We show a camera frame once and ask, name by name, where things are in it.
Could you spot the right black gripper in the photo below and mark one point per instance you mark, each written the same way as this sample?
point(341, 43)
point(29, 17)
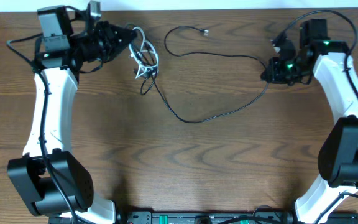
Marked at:
point(273, 76)

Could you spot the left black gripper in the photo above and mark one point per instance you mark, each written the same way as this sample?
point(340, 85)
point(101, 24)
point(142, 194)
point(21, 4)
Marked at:
point(109, 36)

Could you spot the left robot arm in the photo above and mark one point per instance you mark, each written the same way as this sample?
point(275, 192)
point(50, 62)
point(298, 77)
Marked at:
point(48, 177)

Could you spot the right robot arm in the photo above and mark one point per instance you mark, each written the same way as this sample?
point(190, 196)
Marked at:
point(331, 64)

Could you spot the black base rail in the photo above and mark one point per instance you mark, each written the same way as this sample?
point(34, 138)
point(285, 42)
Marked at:
point(263, 216)

